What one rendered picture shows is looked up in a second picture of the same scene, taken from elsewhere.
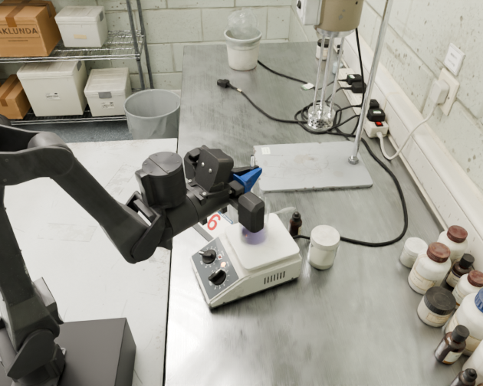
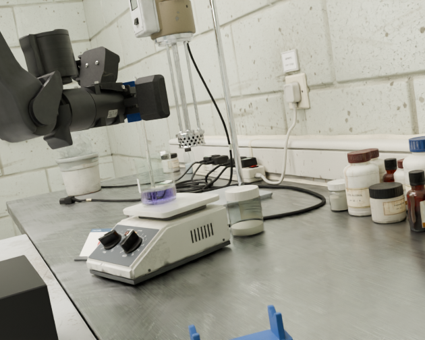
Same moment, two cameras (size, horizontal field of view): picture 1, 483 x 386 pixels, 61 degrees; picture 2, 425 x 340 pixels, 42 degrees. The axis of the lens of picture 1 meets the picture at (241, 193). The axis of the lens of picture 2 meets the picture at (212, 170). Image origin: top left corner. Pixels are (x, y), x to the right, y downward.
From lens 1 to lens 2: 58 cm
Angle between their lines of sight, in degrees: 38
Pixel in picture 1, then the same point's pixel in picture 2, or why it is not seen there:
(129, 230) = (24, 80)
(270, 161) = not seen: hidden behind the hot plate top
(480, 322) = not seen: outside the picture
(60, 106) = not seen: outside the picture
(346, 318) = (303, 245)
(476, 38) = (298, 30)
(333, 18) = (171, 21)
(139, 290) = not seen: hidden behind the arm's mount
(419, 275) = (355, 189)
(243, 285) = (167, 239)
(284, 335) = (240, 270)
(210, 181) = (100, 71)
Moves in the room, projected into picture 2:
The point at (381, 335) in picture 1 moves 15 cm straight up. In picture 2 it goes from (349, 240) to (336, 142)
